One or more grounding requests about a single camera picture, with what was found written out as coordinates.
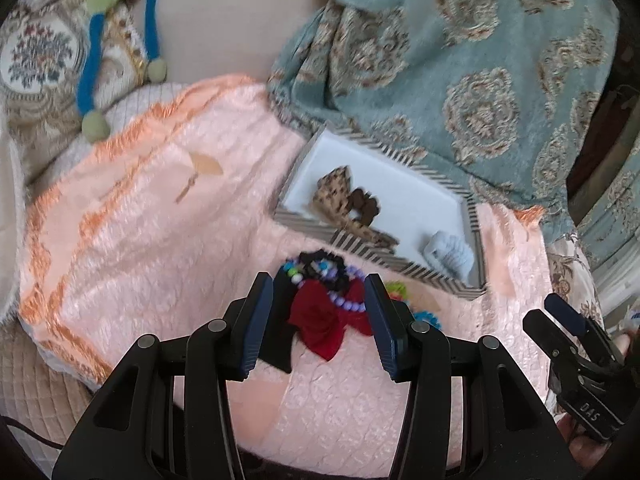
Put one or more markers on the cream floral fabric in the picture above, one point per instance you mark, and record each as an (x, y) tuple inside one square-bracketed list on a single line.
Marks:
[(570, 270)]

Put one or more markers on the beige upholstered backrest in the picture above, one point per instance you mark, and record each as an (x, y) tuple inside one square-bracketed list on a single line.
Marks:
[(225, 15)]

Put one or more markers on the light blue scrunchie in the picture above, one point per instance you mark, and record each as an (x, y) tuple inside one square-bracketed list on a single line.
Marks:
[(450, 255)]

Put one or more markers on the white quilted cover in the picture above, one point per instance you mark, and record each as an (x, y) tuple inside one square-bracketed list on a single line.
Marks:
[(135, 105)]

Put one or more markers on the red hair bow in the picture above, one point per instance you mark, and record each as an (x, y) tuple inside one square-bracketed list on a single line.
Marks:
[(315, 320)]

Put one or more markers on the beige quilted mat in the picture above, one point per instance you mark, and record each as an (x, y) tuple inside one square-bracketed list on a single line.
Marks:
[(35, 375)]

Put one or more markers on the green plush toy blue legs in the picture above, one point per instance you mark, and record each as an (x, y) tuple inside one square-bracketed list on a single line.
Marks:
[(92, 40)]

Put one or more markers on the leopard print hair bow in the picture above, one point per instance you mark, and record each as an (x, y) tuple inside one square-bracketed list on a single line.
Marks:
[(334, 187)]

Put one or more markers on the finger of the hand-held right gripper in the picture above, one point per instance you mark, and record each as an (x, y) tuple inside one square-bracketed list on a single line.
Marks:
[(567, 312), (545, 332)]

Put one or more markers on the teal floral cushion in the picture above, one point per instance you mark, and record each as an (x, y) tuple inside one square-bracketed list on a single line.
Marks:
[(450, 60)]

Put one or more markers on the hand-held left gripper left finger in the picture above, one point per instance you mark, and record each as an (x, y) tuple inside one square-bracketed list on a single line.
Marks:
[(255, 325)]

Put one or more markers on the brown scrunchie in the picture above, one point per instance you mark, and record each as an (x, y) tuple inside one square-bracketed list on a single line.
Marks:
[(362, 205)]

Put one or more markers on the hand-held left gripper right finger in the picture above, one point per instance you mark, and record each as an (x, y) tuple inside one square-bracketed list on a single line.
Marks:
[(382, 325)]

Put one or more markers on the pink quilted blanket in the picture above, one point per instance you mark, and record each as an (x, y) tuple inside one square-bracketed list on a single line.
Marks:
[(175, 235)]

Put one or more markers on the black velvet hair bow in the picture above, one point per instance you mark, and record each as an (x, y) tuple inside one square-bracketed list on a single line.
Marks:
[(284, 340)]

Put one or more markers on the person's right hand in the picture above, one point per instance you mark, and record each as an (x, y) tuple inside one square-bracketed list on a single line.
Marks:
[(577, 442)]

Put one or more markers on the white tray with striped rim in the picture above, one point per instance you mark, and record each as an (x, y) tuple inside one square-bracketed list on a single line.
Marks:
[(400, 185)]

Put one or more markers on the embroidered floral pillow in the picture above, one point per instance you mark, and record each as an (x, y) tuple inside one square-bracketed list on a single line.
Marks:
[(40, 60)]

